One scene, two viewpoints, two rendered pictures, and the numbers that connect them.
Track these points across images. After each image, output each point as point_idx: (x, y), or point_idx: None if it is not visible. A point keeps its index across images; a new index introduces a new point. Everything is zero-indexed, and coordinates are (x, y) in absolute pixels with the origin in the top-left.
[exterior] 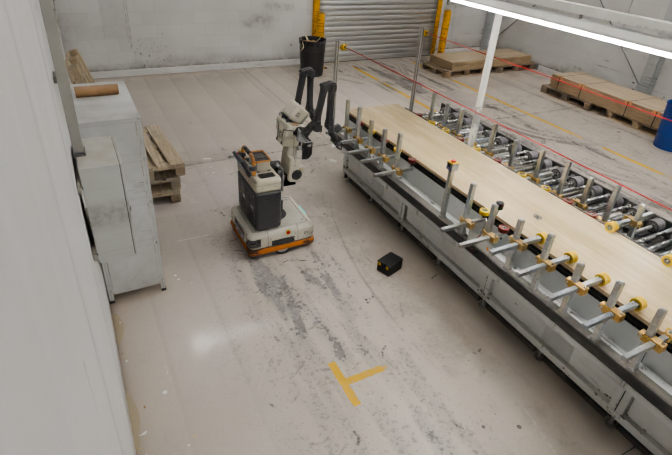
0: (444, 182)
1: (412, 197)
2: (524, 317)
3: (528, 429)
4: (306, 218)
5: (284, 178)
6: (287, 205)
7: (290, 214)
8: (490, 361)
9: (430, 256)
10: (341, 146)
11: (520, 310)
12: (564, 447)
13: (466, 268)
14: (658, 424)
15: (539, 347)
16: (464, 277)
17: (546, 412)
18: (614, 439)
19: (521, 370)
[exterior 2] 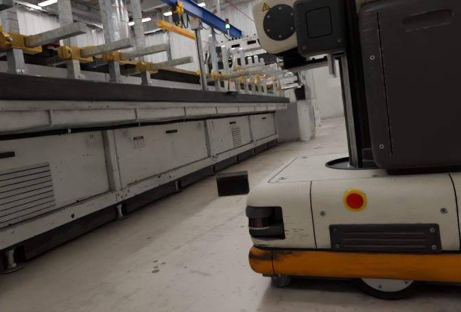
0: (159, 70)
1: (185, 88)
2: (226, 145)
3: (294, 153)
4: (293, 158)
5: (306, 59)
6: (300, 171)
7: (320, 161)
8: (267, 162)
9: (171, 191)
10: None
11: (224, 142)
12: (287, 152)
13: (196, 155)
14: (256, 130)
15: (238, 151)
16: (203, 162)
17: (275, 156)
18: (261, 153)
19: (256, 161)
